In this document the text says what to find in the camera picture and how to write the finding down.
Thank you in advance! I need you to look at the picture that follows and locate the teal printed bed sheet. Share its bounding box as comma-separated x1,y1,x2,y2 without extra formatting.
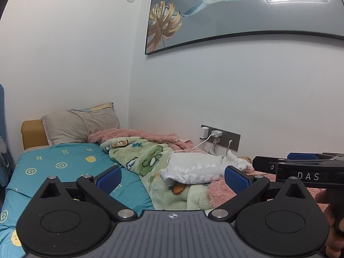
0,142,155,258

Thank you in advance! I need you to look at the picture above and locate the white charging cable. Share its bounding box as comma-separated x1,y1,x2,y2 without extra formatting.
167,137,216,165
225,139,235,162

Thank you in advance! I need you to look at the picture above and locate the white garment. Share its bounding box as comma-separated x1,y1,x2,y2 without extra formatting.
160,150,253,186

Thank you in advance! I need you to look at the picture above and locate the person's right hand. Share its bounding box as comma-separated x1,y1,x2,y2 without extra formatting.
314,189,344,258

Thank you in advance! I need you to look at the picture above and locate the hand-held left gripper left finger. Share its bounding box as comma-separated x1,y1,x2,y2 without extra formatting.
34,165,138,222

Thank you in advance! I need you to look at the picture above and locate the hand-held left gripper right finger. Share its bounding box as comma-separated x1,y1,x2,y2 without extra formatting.
208,166,313,222

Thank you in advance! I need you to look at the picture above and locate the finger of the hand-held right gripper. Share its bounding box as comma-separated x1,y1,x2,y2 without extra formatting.
286,152,344,161
252,155,280,174

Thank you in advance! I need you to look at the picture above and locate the yellow and blue pillow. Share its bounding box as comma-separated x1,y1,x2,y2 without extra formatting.
70,102,115,113

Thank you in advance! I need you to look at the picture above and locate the green cartoon printed blanket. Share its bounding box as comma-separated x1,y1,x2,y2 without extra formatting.
100,137,224,211

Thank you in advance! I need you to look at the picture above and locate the pink fuzzy blanket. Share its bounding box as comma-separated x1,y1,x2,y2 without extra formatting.
88,128,344,215

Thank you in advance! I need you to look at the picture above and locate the grey wall socket panel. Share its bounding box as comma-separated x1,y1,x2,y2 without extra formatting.
200,125,241,153

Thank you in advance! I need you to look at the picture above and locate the yellow bed headboard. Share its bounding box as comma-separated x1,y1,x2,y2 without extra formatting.
21,119,50,151

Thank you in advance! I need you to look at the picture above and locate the framed leaf wall picture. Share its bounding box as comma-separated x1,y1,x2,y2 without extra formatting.
144,0,344,56

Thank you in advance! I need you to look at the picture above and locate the grey pillow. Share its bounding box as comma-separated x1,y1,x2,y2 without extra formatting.
41,106,121,146

